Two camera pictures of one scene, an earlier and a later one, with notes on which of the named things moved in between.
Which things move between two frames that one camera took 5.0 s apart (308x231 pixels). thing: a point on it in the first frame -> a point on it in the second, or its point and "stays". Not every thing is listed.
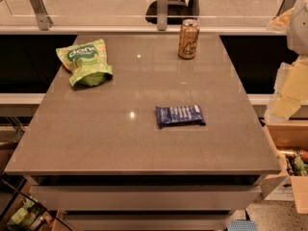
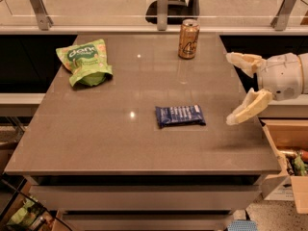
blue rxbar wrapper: x=176 y=115 stays
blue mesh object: x=246 y=224 stays
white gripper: x=298 y=33 -> x=280 y=76
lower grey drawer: x=144 y=221 stays
